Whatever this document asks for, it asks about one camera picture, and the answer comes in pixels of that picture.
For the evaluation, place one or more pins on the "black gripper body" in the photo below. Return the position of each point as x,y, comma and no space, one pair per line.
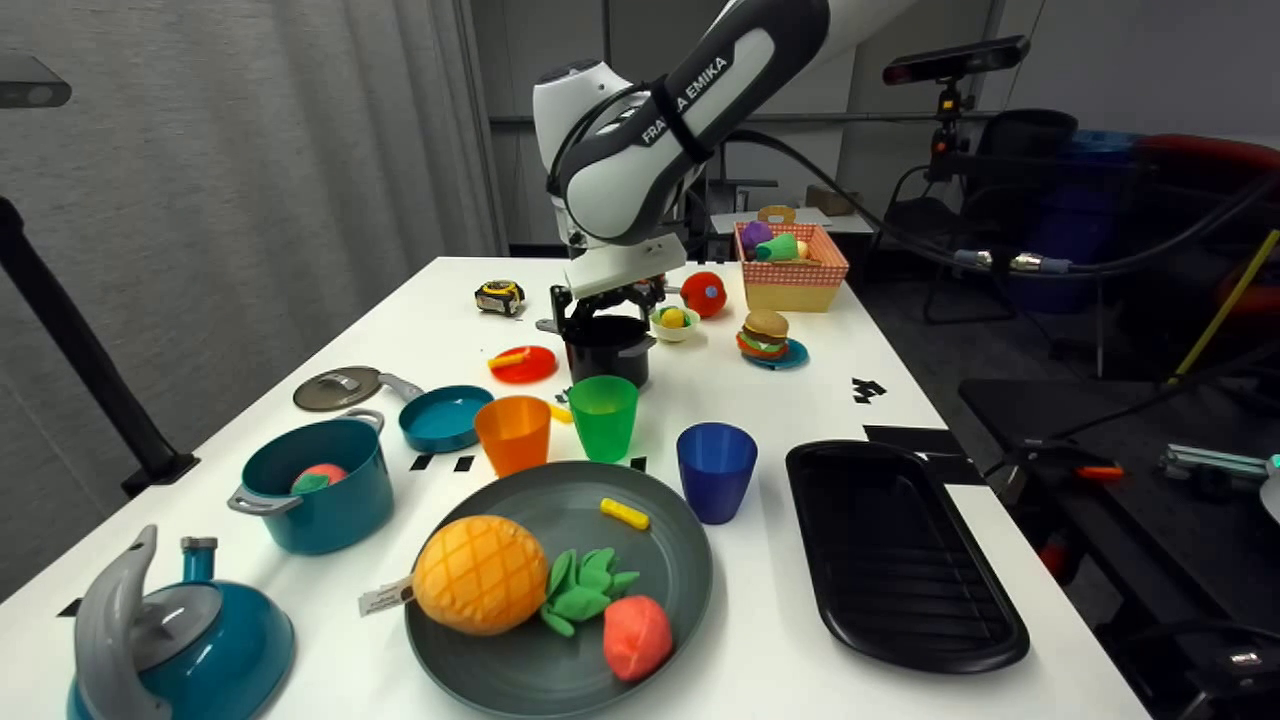
604,306

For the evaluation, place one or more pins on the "black toy pot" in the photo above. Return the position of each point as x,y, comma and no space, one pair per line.
604,363

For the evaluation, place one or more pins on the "yellow toy potato fry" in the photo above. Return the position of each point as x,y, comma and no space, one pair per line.
626,514
510,356

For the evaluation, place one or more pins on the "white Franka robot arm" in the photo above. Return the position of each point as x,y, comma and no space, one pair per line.
583,112

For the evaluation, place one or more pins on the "grey pot lid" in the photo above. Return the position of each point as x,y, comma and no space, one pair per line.
337,391

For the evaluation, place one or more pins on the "teal toy pot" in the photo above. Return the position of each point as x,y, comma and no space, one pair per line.
316,518

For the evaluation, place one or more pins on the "toy corn with green husk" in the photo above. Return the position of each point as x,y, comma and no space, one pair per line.
675,316

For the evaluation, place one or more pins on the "small pale bowl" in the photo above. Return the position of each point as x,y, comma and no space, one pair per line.
682,332

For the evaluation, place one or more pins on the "red toy tomato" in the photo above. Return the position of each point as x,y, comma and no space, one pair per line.
707,295

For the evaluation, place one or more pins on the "orange red toy plate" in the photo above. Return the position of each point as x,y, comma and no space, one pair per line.
537,366

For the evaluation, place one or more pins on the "green plastic cup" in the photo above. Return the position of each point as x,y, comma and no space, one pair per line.
604,424

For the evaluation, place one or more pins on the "toy burger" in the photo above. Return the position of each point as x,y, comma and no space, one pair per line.
760,332

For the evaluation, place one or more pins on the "purple toy vegetable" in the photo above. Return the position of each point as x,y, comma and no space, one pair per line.
755,239

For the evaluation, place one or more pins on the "orange plastic cup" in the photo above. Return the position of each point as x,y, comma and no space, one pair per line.
513,440

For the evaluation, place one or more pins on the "green toy vegetable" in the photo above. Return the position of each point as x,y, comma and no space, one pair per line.
781,249

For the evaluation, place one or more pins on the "orange toy basket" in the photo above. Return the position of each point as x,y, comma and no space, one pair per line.
792,281

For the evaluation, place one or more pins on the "small teal plate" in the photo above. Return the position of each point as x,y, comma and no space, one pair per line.
797,354

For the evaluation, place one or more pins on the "small black tape piece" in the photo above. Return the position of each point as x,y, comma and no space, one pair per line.
466,466
637,466
426,461

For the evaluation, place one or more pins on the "teal toy frying pan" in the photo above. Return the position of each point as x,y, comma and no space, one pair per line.
446,420

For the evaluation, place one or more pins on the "blue plastic cup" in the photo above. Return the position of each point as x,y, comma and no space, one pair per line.
716,474

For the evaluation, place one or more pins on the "black tape scraps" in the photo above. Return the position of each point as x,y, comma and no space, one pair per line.
865,391

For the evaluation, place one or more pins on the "orange toy pineapple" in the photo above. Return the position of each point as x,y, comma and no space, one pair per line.
482,579

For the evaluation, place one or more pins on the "green toy leaves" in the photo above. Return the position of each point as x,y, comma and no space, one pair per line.
583,599

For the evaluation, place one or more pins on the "pink green toy fruit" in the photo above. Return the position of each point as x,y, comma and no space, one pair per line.
320,483

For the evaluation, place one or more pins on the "grey backdrop curtain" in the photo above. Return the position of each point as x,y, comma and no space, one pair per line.
266,161

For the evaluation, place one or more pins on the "red toy fruit piece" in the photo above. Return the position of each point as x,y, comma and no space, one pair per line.
637,642

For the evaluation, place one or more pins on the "black ridged plastic tray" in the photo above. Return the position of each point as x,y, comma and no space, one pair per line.
901,562

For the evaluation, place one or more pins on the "dark grey round plate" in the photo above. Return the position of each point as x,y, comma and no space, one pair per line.
534,673

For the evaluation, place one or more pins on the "blue bin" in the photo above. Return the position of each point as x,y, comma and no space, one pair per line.
1066,202

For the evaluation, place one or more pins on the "black tripod stand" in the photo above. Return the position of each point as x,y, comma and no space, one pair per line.
83,354

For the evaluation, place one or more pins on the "teal toy kettle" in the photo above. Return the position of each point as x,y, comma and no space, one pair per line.
203,656

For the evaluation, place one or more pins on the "yellow stick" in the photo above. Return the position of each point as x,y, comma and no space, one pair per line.
1225,306

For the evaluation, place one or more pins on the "grey teal tool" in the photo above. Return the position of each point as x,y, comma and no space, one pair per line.
1205,461

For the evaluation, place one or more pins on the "black camera stand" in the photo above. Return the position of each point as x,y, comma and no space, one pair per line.
948,112

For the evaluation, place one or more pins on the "black stereo camera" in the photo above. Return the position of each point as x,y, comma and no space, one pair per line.
962,58
28,81

